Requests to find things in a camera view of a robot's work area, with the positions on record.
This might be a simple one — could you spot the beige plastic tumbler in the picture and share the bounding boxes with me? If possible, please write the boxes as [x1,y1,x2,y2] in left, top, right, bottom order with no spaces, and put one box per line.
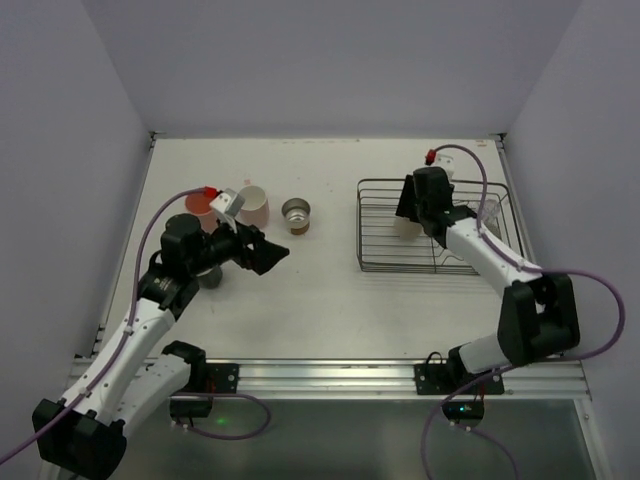
[394,217,422,241]

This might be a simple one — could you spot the pink plastic tumbler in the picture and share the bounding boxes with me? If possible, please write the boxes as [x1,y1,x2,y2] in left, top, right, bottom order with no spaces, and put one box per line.
[185,193,218,233]

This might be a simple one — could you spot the pink ceramic mug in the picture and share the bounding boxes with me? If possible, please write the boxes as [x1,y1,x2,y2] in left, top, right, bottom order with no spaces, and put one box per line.
[239,185,270,229]

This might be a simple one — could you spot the black cup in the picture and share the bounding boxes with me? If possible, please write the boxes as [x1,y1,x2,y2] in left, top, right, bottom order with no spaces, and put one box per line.
[198,266,223,290]

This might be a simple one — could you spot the steel cup with brown band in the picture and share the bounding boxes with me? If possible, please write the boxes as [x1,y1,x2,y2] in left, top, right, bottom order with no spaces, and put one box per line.
[281,198,311,235]

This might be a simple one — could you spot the clear glass cup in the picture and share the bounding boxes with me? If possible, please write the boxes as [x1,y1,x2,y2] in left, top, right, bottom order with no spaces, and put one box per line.
[481,199,501,224]

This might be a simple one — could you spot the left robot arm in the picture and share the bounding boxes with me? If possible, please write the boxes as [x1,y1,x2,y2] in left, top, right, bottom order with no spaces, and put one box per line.
[32,214,290,479]

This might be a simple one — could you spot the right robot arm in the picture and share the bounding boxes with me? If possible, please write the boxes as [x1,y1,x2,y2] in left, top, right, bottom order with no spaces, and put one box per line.
[396,167,580,389]

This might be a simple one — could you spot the left controller board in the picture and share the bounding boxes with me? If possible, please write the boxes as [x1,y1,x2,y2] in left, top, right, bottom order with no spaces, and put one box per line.
[169,399,213,421]

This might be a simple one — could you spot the controller board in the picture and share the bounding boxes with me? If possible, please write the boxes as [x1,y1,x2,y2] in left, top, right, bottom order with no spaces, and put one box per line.
[169,399,213,421]
[441,399,485,428]

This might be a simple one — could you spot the right controller board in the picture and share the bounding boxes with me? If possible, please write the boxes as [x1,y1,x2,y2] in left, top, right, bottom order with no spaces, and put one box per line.
[441,399,485,428]

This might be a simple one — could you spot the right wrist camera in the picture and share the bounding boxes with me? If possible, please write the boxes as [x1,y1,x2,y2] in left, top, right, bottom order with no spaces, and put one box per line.
[433,152,455,180]

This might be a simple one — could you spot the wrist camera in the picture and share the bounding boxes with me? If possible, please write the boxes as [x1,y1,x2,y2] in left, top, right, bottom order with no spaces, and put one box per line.
[209,189,245,228]
[433,152,455,180]

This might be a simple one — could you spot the wire dish rack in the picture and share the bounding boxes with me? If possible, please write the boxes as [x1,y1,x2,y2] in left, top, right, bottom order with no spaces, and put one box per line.
[356,178,526,276]

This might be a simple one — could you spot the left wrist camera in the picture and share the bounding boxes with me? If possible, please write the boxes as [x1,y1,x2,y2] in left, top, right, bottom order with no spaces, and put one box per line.
[209,189,245,228]

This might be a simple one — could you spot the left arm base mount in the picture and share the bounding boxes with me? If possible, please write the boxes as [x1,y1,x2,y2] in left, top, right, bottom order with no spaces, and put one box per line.
[206,362,240,394]

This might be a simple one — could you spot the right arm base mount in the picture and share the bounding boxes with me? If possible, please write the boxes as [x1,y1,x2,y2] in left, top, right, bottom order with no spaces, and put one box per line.
[413,352,505,396]

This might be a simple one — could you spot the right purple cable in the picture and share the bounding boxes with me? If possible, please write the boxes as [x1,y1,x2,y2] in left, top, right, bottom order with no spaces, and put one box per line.
[422,144,626,480]

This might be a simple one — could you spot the purple cable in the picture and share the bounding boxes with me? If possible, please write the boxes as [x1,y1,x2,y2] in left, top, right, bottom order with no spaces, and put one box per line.
[0,185,272,464]
[422,144,626,480]

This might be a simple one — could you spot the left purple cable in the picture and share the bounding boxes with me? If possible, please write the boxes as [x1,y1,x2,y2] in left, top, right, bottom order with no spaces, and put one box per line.
[0,185,272,464]

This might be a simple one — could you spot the aluminium mounting rail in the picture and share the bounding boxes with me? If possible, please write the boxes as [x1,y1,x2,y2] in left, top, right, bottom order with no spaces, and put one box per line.
[69,357,586,400]

